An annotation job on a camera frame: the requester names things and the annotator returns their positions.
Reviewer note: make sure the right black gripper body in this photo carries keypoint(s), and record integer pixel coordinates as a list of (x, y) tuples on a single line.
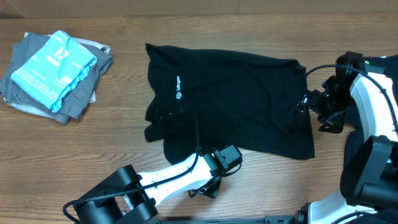
[(331, 107)]

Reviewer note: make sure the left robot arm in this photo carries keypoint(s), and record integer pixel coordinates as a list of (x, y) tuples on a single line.
[(130, 197)]

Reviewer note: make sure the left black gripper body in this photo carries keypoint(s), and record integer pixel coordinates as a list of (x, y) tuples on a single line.
[(212, 190)]

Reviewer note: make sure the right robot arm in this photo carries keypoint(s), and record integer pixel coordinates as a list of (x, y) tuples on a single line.
[(368, 182)]

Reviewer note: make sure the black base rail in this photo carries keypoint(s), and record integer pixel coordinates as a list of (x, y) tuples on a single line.
[(284, 219)]

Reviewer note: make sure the folded dark grey shirt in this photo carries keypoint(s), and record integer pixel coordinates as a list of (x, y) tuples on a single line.
[(82, 90)]

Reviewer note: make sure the folded light blue shirt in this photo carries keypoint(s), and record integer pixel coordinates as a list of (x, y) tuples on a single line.
[(55, 70)]

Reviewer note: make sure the black polo shirt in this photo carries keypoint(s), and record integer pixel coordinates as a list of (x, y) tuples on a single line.
[(221, 97)]

